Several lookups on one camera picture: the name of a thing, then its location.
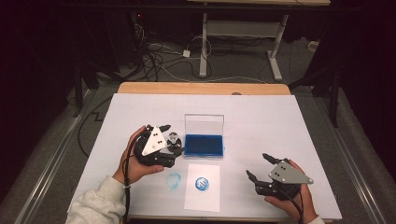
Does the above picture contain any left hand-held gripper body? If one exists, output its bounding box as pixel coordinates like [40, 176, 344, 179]
[133, 124, 177, 169]

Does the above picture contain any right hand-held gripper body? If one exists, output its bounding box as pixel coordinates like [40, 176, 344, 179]
[255, 160, 314, 201]

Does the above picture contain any black stamp with crystal handle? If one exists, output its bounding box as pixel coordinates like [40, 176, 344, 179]
[166, 132, 183, 150]

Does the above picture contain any blue ink pad clear case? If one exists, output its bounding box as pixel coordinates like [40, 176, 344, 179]
[182, 113, 226, 159]

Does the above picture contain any person's right hand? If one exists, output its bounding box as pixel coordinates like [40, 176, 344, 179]
[264, 159, 318, 223]

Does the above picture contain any person's left hand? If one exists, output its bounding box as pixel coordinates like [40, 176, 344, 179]
[112, 125, 165, 185]

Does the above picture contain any blue ink smudge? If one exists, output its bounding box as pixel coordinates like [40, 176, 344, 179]
[164, 172, 183, 190]

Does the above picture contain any wooden table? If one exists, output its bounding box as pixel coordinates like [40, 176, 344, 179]
[117, 81, 332, 224]

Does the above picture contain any white paper sheet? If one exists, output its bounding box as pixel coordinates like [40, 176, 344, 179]
[183, 162, 221, 213]

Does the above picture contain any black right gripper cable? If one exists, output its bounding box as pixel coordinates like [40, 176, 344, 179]
[279, 188, 305, 224]

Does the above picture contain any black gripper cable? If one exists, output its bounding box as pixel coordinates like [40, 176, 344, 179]
[121, 130, 150, 223]
[279, 188, 305, 224]

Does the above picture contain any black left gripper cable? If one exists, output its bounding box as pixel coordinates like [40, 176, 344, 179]
[121, 130, 150, 223]

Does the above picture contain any metal floor rail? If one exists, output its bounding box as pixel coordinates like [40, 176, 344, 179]
[317, 92, 390, 224]
[12, 88, 97, 224]

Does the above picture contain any tangle of black floor cables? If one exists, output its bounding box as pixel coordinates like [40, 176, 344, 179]
[130, 18, 213, 83]

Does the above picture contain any white floor cable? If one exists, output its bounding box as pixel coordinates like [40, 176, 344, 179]
[155, 59, 269, 86]

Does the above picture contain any thin black floor cable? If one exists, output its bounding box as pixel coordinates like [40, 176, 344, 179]
[77, 96, 114, 158]

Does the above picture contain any black stand post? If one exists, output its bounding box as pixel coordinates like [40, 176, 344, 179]
[73, 62, 85, 119]
[330, 71, 340, 129]

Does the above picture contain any white metal frame desk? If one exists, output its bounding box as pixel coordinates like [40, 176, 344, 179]
[186, 0, 332, 82]

